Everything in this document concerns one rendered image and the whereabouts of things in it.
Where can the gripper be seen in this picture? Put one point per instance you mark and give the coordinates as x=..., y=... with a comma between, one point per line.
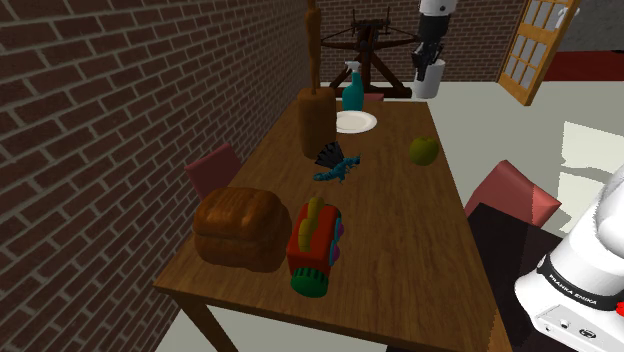
x=433, y=30

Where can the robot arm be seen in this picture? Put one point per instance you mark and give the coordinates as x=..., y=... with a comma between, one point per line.
x=585, y=253

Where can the white cup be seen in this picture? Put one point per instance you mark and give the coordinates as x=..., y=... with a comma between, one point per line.
x=431, y=83

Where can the red chair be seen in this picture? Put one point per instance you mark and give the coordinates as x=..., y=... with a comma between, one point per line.
x=374, y=97
x=214, y=168
x=512, y=192

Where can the teal spray bottle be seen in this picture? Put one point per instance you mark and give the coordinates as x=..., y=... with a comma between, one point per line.
x=353, y=95

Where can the wooden framed glass door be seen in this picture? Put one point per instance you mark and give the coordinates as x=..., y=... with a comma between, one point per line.
x=534, y=53

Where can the white plate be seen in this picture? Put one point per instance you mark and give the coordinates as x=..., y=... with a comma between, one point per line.
x=355, y=122

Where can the green apple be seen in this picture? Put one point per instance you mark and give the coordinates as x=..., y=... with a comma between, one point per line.
x=423, y=151

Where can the tall brown wooden grinder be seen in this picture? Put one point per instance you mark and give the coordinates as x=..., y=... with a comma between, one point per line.
x=317, y=122

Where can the blue peacock figure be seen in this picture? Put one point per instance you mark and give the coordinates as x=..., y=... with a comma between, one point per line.
x=336, y=168

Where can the brown wooden table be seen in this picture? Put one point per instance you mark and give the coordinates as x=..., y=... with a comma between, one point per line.
x=400, y=234

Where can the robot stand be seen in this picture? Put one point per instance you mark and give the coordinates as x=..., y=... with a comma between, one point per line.
x=507, y=253

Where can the red colourful toy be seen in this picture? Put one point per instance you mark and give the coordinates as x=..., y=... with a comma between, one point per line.
x=317, y=244

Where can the brown bread loaf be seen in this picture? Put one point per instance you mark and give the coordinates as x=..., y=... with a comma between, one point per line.
x=239, y=229

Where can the dark wooden frame machine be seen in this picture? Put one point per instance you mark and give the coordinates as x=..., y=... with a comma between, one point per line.
x=373, y=48

